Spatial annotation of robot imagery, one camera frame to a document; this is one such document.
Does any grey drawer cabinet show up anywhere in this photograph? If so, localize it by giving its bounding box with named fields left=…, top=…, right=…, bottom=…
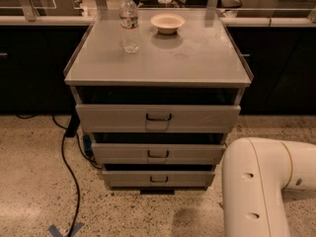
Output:
left=65, top=9, right=252, bottom=192

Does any black power strip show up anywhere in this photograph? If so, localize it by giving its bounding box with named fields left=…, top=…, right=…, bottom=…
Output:
left=64, top=111, right=80, bottom=137

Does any grey drawer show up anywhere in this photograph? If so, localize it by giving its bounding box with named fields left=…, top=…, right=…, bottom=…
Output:
left=76, top=104, right=240, bottom=133
left=103, top=171, right=214, bottom=188
left=92, top=143, right=225, bottom=165

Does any white paper bowl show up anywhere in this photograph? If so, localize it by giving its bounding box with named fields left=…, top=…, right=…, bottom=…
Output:
left=150, top=14, right=185, bottom=35

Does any black cable left floor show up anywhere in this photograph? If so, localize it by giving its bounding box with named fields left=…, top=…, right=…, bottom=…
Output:
left=51, top=115, right=100, bottom=237

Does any dark counter with white top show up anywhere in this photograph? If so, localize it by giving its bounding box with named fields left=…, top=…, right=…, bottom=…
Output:
left=0, top=26, right=316, bottom=115

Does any clear plastic water bottle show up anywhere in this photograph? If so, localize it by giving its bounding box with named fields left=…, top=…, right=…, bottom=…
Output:
left=119, top=0, right=139, bottom=53

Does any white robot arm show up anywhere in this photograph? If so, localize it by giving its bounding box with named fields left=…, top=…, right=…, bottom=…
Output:
left=221, top=137, right=316, bottom=237

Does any blue tape floor mark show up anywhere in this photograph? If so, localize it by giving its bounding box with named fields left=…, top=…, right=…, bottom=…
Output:
left=48, top=222, right=84, bottom=237

